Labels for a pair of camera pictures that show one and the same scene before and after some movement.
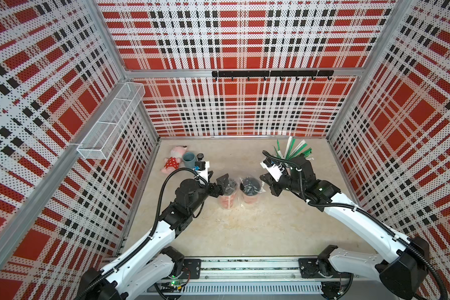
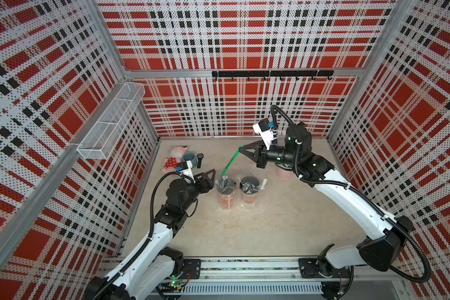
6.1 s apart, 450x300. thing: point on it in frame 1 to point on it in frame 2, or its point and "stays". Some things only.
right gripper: [267, 177] to [260, 157]
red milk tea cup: [250, 187] stays
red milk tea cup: [229, 200] stays
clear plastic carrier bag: [242, 192] stays
